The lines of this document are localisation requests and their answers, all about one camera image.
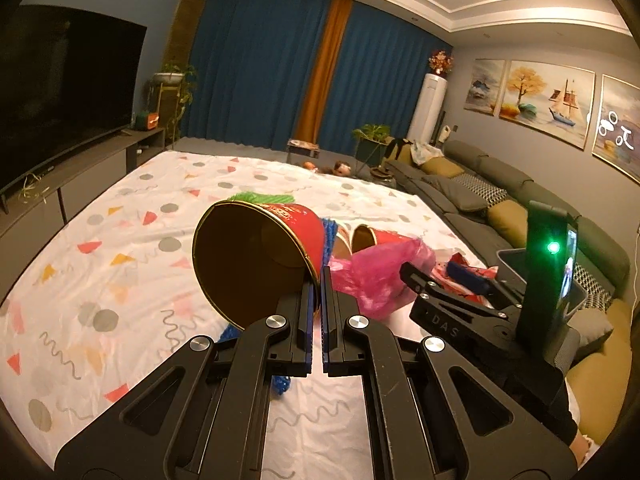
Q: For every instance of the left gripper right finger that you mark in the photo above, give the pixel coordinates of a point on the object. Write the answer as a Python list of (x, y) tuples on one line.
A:
[(352, 343)]

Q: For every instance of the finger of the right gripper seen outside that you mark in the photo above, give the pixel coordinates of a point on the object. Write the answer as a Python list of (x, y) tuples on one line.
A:
[(498, 296)]

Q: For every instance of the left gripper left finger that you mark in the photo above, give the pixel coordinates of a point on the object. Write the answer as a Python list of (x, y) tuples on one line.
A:
[(278, 340)]

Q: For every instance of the blue foam net sleeve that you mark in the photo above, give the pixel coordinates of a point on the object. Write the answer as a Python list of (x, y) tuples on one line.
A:
[(281, 384)]

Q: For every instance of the pink plastic bag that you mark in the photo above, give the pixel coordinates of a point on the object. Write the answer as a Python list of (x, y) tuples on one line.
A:
[(372, 276)]

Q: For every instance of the red paper cup gold rim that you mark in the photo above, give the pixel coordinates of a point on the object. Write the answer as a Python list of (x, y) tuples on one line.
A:
[(245, 255)]

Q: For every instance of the cream red paper bowl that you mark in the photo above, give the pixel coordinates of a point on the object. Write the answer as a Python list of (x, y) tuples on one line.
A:
[(342, 246)]

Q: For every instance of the dark grey trash bin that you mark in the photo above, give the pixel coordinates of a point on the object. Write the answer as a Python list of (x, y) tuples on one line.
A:
[(546, 282)]

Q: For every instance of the red crumpled wrapper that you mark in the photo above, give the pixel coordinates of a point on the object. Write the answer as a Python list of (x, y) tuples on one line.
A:
[(456, 275)]

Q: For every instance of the red paper cup lying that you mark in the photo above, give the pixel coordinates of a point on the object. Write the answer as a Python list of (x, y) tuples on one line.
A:
[(365, 237)]

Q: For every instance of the grey sectional sofa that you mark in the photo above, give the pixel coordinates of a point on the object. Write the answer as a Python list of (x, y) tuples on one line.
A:
[(463, 182)]

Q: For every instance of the yellow sofa cushion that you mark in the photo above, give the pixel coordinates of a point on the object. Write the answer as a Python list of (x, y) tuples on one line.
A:
[(509, 220)]

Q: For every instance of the potted green plant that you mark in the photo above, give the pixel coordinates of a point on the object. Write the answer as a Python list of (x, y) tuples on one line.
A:
[(371, 143)]

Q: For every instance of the white standing air conditioner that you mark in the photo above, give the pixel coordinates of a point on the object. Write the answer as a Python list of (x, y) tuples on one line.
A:
[(428, 107)]

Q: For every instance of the green foam net sleeve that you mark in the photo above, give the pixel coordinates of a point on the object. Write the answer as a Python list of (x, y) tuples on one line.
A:
[(259, 198)]

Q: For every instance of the small left landscape painting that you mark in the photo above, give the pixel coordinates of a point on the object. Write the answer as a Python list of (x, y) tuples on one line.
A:
[(484, 89)]

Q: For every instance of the orange curtain strip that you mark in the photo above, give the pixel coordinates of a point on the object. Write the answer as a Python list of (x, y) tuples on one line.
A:
[(319, 84)]

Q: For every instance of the flower decoration on conditioner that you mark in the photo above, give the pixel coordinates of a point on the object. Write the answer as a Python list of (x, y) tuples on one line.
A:
[(440, 63)]

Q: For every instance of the sailboat tree painting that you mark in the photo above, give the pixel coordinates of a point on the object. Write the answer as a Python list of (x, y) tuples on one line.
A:
[(549, 98)]

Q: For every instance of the right painting with glare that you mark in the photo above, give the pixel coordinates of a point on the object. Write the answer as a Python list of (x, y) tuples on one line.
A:
[(617, 140)]

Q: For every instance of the blue curtain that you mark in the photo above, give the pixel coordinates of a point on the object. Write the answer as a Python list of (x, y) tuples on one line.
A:
[(254, 59)]

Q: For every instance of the tv cabinet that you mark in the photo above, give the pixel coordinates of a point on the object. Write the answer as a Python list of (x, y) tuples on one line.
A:
[(75, 180)]

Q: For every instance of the plant on stand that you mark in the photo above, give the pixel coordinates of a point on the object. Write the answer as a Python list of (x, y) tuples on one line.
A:
[(170, 92)]

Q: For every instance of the black television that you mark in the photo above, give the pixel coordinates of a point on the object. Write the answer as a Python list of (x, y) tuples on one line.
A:
[(67, 77)]

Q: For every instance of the phone on gripper mount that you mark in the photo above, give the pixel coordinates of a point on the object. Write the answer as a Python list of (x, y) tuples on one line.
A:
[(552, 228)]

